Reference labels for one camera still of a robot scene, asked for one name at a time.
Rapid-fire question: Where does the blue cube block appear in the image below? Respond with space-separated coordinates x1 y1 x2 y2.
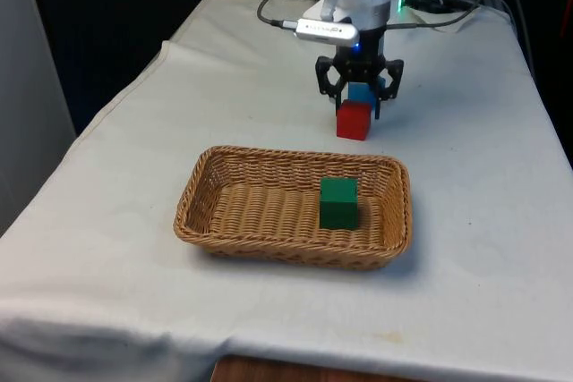
346 77 387 108

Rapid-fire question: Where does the red cube block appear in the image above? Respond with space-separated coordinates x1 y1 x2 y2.
336 99 373 141

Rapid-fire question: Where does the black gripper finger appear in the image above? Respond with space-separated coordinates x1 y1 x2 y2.
314 55 346 115
372 58 406 122

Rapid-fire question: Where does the grey cable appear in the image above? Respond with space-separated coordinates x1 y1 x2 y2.
385 0 484 30

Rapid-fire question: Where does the green cube block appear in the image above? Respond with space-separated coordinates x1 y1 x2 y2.
319 176 360 231

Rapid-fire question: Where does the wicker basket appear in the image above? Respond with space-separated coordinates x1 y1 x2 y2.
173 145 415 272

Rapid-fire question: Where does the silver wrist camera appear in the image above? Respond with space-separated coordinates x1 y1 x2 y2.
293 18 360 48

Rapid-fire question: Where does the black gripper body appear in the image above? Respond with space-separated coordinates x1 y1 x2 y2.
334 27 389 81

